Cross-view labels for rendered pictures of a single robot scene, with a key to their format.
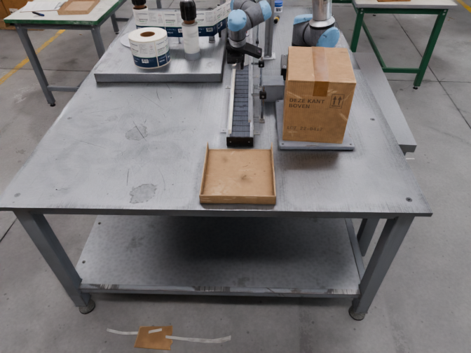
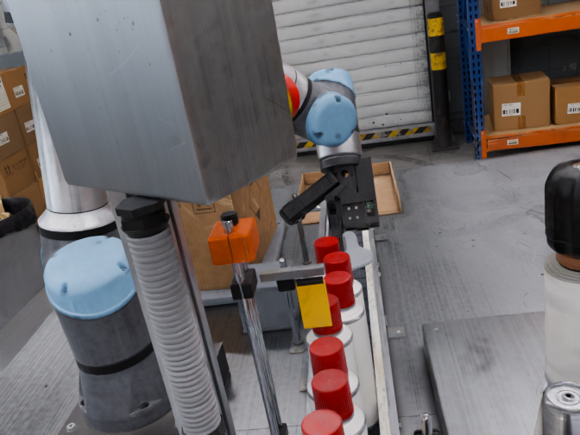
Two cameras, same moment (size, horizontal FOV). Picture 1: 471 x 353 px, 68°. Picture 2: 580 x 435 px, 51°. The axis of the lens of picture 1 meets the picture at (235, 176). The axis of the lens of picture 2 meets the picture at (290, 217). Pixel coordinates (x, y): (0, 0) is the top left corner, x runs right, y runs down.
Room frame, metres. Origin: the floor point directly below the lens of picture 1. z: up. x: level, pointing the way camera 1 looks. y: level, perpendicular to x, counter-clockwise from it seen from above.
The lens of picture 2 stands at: (2.51, -0.03, 1.41)
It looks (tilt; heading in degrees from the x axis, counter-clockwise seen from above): 22 degrees down; 185
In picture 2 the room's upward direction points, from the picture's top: 10 degrees counter-clockwise
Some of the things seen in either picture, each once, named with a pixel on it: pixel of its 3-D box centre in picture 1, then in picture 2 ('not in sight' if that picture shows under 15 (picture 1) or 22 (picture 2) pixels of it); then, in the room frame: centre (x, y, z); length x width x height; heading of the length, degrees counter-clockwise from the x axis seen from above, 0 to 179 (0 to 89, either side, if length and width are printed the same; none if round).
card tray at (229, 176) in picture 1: (238, 170); (347, 191); (0.98, -0.01, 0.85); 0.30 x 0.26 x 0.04; 177
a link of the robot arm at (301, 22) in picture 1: (305, 29); (99, 295); (1.81, -0.37, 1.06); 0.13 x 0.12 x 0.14; 28
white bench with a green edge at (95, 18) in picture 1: (107, 27); not in sight; (3.75, 1.29, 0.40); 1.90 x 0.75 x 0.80; 174
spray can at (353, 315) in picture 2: not in sight; (348, 351); (1.90, -0.05, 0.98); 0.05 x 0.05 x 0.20
